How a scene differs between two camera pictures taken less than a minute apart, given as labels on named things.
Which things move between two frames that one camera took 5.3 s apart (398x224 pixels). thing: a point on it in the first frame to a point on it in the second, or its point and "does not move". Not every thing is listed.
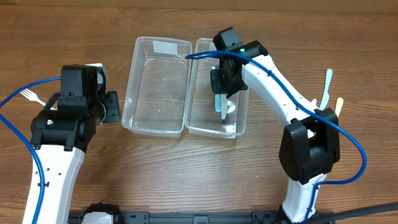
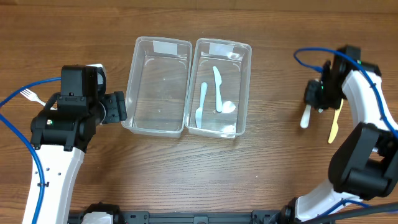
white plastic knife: (217, 98) does not move
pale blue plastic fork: (99, 78) does not move
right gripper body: (218, 82) to (315, 94)
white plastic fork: (34, 96) does not move
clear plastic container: (201, 117) does not move
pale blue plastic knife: (224, 105) to (199, 111)
